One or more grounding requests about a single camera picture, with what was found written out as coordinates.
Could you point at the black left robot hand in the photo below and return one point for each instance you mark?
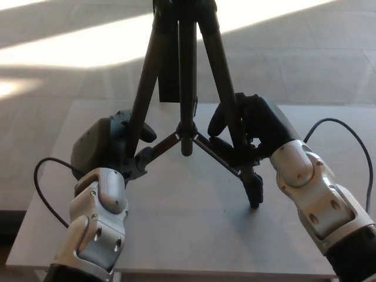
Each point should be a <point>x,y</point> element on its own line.
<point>94,144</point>

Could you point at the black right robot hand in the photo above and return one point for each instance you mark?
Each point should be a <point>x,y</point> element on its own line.
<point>264,123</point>

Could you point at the brown and black camera tripod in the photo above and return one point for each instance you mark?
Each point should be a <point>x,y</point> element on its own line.
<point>187,88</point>

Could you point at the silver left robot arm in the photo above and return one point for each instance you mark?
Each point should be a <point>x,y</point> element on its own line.
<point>100,211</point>

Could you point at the black upright post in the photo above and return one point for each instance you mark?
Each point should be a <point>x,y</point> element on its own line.
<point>169,82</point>

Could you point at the white metal table frame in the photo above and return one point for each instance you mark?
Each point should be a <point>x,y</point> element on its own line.
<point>117,277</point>

